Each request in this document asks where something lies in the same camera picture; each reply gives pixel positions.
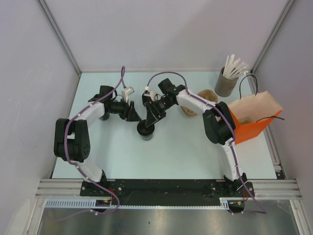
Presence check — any grey straw holder cup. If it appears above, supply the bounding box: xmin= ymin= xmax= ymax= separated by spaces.
xmin=214 ymin=67 xmax=239 ymax=97

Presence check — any black plastic cup lid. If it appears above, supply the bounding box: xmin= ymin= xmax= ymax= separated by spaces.
xmin=136 ymin=119 xmax=155 ymax=136

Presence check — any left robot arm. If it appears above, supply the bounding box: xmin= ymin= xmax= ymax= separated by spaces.
xmin=54 ymin=85 xmax=141 ymax=196

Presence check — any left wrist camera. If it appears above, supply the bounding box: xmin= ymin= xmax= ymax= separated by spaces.
xmin=121 ymin=87 xmax=134 ymax=104

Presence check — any white straws bundle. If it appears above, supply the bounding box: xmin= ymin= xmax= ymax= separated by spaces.
xmin=222 ymin=54 xmax=248 ymax=80

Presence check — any white cable duct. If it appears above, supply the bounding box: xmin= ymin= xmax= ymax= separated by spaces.
xmin=46 ymin=197 xmax=232 ymax=210

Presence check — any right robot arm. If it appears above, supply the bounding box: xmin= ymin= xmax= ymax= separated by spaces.
xmin=142 ymin=78 xmax=254 ymax=197

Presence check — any brown pulp cup carrier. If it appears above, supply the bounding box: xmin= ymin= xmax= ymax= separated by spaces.
xmin=239 ymin=117 xmax=252 ymax=125

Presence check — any orange paper bag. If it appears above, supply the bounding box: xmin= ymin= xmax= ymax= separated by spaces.
xmin=217 ymin=74 xmax=286 ymax=145

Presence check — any dark takeout coffee cup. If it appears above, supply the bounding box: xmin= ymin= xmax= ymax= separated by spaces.
xmin=136 ymin=119 xmax=155 ymax=141

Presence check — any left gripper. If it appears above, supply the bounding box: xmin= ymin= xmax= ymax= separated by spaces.
xmin=108 ymin=97 xmax=141 ymax=122

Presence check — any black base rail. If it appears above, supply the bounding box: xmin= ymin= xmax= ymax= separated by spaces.
xmin=80 ymin=178 xmax=255 ymax=206

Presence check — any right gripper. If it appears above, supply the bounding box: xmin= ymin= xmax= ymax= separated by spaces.
xmin=145 ymin=97 xmax=175 ymax=127

